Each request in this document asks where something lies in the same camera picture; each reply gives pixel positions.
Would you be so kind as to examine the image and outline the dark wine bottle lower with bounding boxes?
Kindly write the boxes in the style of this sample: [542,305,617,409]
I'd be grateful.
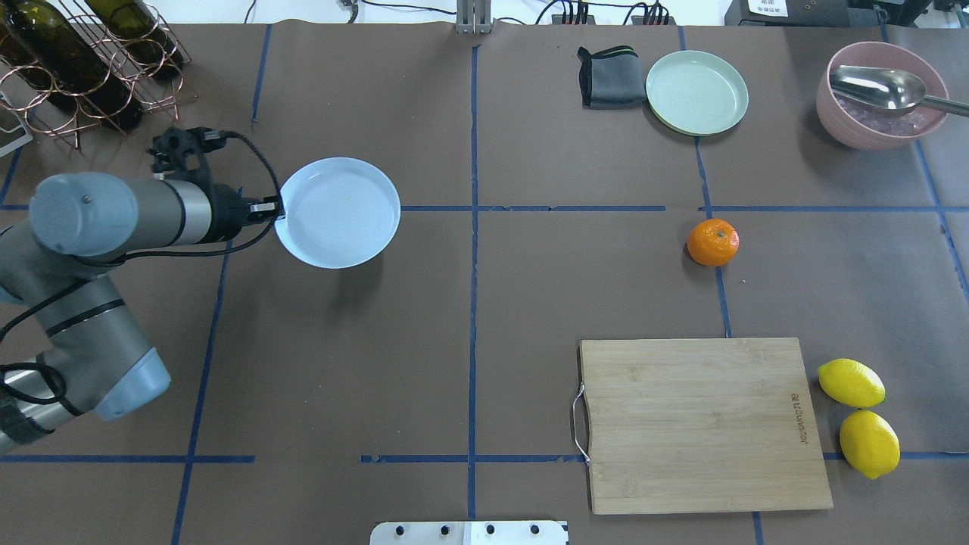
[86,1,184,82]

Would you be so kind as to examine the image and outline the dark wine bottle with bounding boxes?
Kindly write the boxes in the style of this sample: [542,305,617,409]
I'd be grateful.
[86,1,184,82]
[2,1,143,132]
[1,23,53,92]

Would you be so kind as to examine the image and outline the upper yellow lemon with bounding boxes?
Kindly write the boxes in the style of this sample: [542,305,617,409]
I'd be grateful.
[838,410,901,480]

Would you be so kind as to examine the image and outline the light blue plate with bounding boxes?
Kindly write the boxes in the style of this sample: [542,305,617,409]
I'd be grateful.
[276,157,401,269]

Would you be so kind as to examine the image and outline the orange mandarin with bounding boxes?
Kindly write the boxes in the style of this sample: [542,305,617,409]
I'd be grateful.
[686,218,740,268]

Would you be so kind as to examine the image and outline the yellow lemon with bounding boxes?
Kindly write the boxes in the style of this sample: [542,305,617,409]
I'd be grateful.
[818,358,886,410]
[838,410,901,480]

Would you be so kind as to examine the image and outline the grey folded cloth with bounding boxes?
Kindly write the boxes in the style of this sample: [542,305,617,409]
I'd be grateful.
[577,45,647,110]

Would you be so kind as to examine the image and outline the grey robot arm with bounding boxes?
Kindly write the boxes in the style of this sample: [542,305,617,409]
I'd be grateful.
[1,127,285,454]

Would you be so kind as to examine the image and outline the bamboo cutting board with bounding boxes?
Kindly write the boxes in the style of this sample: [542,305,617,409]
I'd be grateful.
[577,338,833,516]

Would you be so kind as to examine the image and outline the pink bowl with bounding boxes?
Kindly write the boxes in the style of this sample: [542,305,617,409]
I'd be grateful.
[815,41,967,151]

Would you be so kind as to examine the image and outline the pale green plate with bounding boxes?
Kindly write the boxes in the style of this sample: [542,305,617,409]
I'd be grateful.
[645,51,749,137]

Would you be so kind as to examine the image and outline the copper wire bottle rack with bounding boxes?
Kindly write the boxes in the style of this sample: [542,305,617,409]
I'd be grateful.
[2,1,198,148]

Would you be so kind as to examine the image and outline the dark wine bottle upper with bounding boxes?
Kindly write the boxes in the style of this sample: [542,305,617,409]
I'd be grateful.
[2,1,143,132]

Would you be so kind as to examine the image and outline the metal ladle spoon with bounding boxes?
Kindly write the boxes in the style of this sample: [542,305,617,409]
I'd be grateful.
[828,65,968,117]

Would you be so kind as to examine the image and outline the lower yellow lemon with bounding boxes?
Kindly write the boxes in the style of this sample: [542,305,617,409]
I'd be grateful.
[818,358,886,410]

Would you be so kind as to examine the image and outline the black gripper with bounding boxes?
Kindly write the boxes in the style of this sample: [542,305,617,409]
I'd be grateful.
[148,127,284,244]

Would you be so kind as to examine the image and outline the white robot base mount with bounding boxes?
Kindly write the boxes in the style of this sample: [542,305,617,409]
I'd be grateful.
[369,519,570,544]

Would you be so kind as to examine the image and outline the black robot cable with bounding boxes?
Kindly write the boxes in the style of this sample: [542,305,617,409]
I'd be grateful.
[0,130,282,417]

